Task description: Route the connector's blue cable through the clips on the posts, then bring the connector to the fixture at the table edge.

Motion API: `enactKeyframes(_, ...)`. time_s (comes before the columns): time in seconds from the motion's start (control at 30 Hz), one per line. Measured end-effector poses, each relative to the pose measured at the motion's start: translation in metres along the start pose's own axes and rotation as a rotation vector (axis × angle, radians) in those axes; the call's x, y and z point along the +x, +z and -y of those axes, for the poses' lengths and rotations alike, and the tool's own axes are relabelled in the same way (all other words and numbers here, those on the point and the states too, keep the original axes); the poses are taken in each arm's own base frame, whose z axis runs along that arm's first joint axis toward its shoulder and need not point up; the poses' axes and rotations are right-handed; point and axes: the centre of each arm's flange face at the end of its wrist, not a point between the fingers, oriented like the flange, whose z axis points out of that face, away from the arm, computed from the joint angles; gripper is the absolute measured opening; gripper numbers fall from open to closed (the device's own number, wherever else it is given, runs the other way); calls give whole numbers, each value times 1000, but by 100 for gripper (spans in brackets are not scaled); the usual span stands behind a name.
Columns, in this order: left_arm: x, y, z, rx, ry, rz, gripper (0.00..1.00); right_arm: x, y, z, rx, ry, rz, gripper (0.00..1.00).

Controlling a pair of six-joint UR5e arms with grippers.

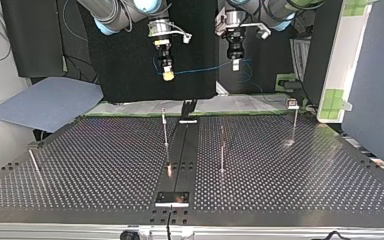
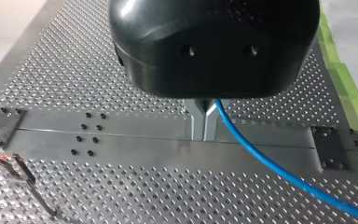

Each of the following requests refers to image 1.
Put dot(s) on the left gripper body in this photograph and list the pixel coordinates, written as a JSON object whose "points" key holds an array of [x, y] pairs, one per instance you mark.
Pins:
{"points": [[235, 43]]}

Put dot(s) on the metal post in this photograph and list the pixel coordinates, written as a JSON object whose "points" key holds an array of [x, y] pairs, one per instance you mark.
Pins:
{"points": [[34, 160], [165, 128], [222, 150]]}

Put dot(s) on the black panel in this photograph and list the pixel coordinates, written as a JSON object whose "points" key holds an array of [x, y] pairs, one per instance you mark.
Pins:
{"points": [[126, 66]]}

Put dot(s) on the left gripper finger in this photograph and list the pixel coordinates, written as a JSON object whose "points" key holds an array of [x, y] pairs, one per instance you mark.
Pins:
{"points": [[236, 65]]}

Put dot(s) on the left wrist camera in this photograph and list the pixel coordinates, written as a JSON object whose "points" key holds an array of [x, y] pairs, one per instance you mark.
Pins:
{"points": [[264, 33]]}

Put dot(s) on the connector holder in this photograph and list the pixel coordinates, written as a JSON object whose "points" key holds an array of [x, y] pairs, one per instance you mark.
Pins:
{"points": [[292, 103]]}

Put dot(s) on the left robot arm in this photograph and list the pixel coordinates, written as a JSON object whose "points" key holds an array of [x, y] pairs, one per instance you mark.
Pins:
{"points": [[276, 13]]}

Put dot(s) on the grey board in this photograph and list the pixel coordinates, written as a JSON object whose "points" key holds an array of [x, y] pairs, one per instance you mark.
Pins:
{"points": [[46, 101]]}

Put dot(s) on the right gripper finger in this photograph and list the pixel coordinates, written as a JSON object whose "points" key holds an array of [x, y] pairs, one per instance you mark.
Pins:
{"points": [[168, 75]]}

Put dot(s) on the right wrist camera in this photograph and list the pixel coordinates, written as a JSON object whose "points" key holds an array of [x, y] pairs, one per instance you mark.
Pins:
{"points": [[187, 38]]}

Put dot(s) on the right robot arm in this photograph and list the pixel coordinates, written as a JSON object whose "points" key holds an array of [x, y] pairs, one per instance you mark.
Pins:
{"points": [[111, 13]]}

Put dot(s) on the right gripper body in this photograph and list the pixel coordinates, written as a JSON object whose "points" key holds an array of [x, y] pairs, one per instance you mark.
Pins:
{"points": [[164, 53]]}

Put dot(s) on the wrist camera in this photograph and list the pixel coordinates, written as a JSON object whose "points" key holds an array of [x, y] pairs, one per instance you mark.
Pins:
{"points": [[264, 33], [187, 38]]}

